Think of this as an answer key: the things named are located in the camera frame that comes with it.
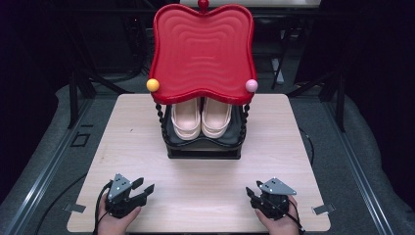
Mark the black metal stand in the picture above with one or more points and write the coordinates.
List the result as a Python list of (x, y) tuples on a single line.
[(341, 104), (73, 98)]

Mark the grey tape strip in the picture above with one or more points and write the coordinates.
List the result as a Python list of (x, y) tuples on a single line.
[(323, 209), (75, 208)]

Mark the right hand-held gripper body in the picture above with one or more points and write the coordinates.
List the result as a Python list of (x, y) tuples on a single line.
[(274, 202)]

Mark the silver floor rail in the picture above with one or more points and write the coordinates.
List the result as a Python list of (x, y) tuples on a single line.
[(49, 163), (359, 169)]

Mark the person's right hand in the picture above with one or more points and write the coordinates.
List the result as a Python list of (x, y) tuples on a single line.
[(280, 226)]

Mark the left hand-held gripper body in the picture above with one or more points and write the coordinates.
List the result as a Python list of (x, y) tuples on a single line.
[(120, 202)]

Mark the cream clog shoe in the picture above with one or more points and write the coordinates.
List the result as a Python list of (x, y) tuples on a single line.
[(186, 120), (216, 119)]

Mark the red and black shoe rack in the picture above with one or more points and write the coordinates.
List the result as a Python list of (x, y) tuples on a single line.
[(202, 55)]

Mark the person's left hand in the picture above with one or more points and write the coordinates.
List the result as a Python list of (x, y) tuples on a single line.
[(112, 226)]

